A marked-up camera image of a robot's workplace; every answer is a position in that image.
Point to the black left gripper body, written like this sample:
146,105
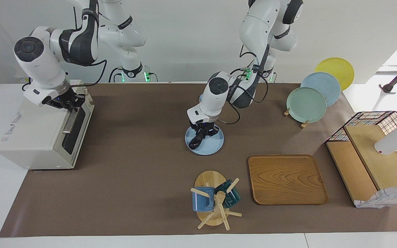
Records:
205,127

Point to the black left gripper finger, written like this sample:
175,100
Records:
197,136
207,136

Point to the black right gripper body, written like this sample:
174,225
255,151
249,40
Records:
67,100

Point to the dark purple eggplant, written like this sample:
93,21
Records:
195,144

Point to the light blue plate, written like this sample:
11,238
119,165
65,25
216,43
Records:
212,146

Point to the glass oven door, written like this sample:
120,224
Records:
72,144

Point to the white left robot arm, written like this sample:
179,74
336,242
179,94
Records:
260,24

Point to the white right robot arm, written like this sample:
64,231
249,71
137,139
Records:
43,65

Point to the white toaster oven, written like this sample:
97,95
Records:
29,137

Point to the wooden mug tree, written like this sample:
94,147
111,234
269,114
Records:
210,179

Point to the white power strip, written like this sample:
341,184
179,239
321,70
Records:
20,79

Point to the brown table mat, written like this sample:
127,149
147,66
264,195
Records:
143,144

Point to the dark teal mug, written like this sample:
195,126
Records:
233,198

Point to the blue mug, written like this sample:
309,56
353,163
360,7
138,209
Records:
202,204

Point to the green lit base connector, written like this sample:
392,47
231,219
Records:
247,73
149,76

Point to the wooden plate rack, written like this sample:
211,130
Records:
286,112

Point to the wooden serving tray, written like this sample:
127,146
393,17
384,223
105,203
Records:
286,179

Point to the mint green plate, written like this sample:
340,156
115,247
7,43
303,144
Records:
305,105

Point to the pale blue racked plate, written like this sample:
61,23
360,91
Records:
326,84

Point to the yellow plate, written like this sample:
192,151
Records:
336,69

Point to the wooden shelf box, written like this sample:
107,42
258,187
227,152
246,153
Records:
374,162

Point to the white cup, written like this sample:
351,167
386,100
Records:
391,143

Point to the white patterned cloth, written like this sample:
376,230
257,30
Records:
384,198

